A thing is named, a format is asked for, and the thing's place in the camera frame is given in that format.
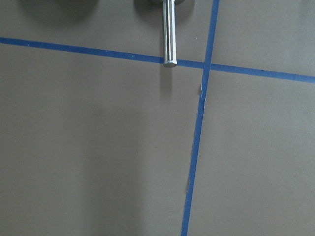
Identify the metal ice scoop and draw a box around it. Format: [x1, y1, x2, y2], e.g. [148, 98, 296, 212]
[148, 0, 184, 68]

